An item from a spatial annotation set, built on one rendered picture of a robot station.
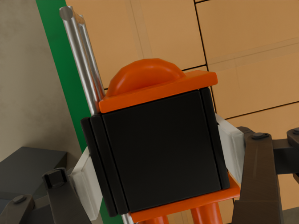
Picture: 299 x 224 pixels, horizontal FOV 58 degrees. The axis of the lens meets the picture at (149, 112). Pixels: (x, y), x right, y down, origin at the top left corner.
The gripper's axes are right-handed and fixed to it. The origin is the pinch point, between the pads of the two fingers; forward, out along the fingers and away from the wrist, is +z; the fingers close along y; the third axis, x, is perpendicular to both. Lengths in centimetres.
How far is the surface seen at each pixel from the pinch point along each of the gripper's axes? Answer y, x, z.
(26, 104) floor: -64, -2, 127
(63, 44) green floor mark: -36, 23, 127
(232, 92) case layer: 28, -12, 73
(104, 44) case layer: -9, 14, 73
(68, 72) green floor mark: -37, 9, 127
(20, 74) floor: -62, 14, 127
